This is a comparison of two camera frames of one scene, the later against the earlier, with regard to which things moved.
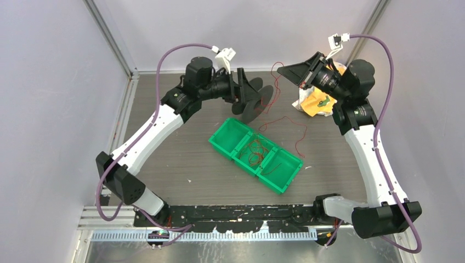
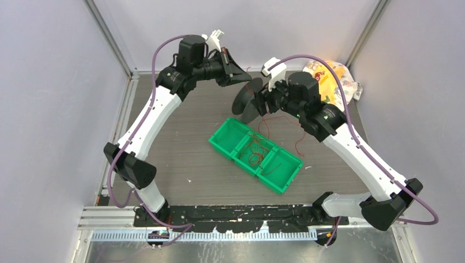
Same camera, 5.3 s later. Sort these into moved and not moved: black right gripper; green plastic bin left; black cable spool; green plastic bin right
Moved: black right gripper
Not moved: green plastic bin right; black cable spool; green plastic bin left
